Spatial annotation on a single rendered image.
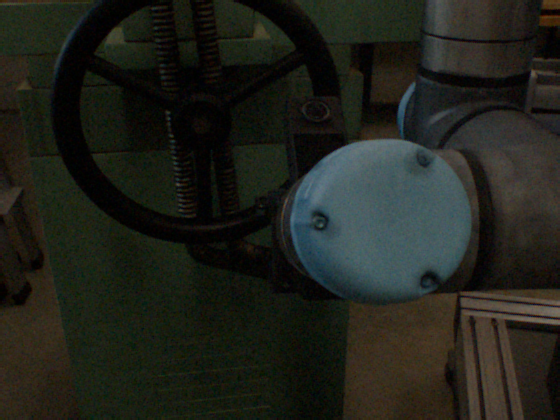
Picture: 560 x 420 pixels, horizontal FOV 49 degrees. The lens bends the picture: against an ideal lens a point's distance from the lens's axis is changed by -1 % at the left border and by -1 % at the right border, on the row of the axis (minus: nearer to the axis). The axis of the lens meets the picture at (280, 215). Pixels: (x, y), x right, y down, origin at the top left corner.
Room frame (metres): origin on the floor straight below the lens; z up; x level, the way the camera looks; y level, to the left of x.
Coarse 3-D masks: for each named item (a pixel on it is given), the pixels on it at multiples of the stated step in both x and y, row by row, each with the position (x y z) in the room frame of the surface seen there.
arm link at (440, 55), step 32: (448, 0) 0.39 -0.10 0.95; (480, 0) 0.38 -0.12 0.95; (512, 0) 0.38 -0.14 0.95; (448, 32) 0.39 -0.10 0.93; (480, 32) 0.38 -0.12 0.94; (512, 32) 0.38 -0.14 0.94; (448, 64) 0.39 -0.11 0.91; (480, 64) 0.38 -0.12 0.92; (512, 64) 0.39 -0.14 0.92; (416, 96) 0.42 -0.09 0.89; (448, 96) 0.39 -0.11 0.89; (480, 96) 0.38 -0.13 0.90; (512, 96) 0.39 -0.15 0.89; (416, 128) 0.41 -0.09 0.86; (448, 128) 0.37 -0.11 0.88
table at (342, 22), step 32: (0, 0) 0.77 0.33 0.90; (32, 0) 0.77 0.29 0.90; (320, 0) 0.80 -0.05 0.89; (352, 0) 0.80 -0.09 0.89; (384, 0) 0.81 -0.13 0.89; (416, 0) 0.82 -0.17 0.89; (0, 32) 0.74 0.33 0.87; (32, 32) 0.75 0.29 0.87; (64, 32) 0.75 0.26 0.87; (256, 32) 0.72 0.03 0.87; (320, 32) 0.80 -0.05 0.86; (352, 32) 0.81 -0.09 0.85; (384, 32) 0.81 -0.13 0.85; (416, 32) 0.82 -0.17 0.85; (128, 64) 0.67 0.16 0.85; (192, 64) 0.68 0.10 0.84; (224, 64) 0.69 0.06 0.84; (256, 64) 0.69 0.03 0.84
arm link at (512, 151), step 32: (480, 128) 0.35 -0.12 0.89; (512, 128) 0.33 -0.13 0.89; (544, 128) 0.34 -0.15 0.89; (480, 160) 0.28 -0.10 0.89; (512, 160) 0.28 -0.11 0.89; (544, 160) 0.29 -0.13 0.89; (480, 192) 0.26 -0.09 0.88; (512, 192) 0.27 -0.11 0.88; (544, 192) 0.27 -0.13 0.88; (480, 224) 0.26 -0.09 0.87; (512, 224) 0.26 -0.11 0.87; (544, 224) 0.26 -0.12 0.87; (480, 256) 0.25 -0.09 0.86; (512, 256) 0.25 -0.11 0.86; (544, 256) 0.25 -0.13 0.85; (480, 288) 0.26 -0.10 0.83; (512, 288) 0.26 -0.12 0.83; (544, 288) 0.27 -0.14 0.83
